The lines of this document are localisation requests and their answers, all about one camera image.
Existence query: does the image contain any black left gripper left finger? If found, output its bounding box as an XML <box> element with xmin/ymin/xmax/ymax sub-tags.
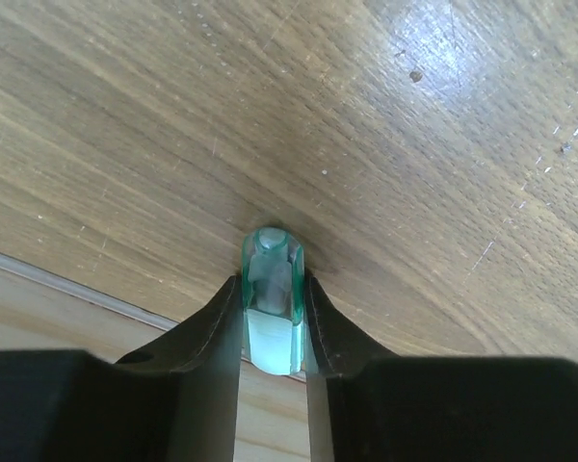
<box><xmin>0</xmin><ymin>275</ymin><xmax>243</xmax><ymax>461</ymax></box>

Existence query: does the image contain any wooden rack base tray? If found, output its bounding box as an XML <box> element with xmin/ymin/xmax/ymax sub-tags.
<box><xmin>0</xmin><ymin>253</ymin><xmax>310</xmax><ymax>461</ymax></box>

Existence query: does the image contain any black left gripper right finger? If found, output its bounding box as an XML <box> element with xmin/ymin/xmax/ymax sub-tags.
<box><xmin>304</xmin><ymin>274</ymin><xmax>578</xmax><ymax>461</ymax></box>

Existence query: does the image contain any mint green highlighter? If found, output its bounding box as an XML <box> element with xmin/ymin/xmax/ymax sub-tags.
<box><xmin>242</xmin><ymin>227</ymin><xmax>304</xmax><ymax>375</ymax></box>

